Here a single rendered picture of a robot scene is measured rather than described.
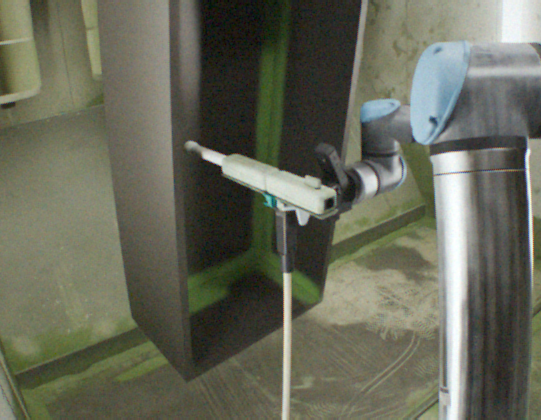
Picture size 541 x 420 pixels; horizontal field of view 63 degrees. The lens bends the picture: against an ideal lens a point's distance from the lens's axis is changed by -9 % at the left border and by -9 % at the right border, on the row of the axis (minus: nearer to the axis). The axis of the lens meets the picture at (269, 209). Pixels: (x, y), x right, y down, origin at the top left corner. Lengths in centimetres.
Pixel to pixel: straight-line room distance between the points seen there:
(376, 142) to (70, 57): 177
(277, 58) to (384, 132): 62
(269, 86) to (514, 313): 126
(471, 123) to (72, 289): 201
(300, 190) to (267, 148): 87
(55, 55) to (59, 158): 50
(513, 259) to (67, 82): 226
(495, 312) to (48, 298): 200
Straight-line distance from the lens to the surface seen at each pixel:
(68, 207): 237
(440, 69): 53
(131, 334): 233
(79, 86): 253
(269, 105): 166
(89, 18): 227
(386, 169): 112
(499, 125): 53
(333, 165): 99
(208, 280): 185
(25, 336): 228
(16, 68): 211
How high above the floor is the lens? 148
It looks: 23 degrees down
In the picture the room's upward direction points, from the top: 4 degrees counter-clockwise
